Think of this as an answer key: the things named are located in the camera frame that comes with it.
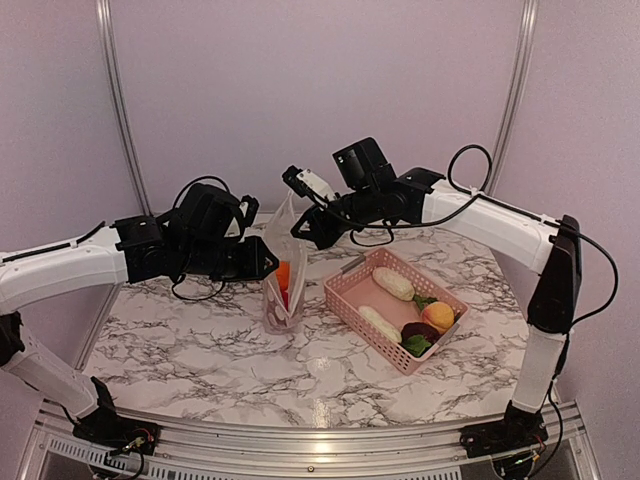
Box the left aluminium frame post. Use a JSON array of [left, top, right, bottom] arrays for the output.
[[96, 0, 152, 215]]

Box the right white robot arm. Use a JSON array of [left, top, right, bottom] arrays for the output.
[[282, 137, 581, 448]]

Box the clear polka dot zip bag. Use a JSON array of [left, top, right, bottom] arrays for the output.
[[262, 192, 308, 334]]

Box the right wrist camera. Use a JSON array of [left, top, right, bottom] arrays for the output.
[[282, 165, 338, 202]]

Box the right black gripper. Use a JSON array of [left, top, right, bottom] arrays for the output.
[[291, 184, 382, 249]]

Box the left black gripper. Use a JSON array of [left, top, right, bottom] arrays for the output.
[[179, 234, 279, 282]]

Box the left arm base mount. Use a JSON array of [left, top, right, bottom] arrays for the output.
[[73, 377, 160, 455]]

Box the pink plastic basket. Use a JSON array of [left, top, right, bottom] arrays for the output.
[[324, 248, 469, 375]]

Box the aluminium frame post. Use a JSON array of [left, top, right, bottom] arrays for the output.
[[96, 0, 152, 215], [487, 0, 540, 194]]

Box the orange knitted orange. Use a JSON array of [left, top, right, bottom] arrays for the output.
[[276, 260, 290, 291]]

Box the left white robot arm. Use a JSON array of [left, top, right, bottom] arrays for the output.
[[1, 176, 279, 445]]

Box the peach knitted fruit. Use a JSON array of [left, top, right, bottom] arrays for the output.
[[421, 301, 455, 334]]

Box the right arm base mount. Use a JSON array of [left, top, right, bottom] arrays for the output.
[[459, 400, 549, 458]]

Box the white knitted radish front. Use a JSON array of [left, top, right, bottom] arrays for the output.
[[358, 305, 402, 344]]

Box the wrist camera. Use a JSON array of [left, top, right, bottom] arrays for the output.
[[225, 195, 259, 238], [282, 165, 338, 202]]

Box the front aluminium table rail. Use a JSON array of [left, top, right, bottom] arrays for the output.
[[19, 407, 604, 480]]

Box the dark maroon knitted beet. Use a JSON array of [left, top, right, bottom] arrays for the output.
[[401, 322, 441, 344]]

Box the white knitted radish with leaves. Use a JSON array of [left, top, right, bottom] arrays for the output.
[[372, 267, 437, 308]]

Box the right aluminium frame post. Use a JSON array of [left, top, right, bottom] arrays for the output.
[[487, 0, 540, 194]]

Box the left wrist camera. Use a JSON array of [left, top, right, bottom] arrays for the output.
[[225, 195, 259, 238]]

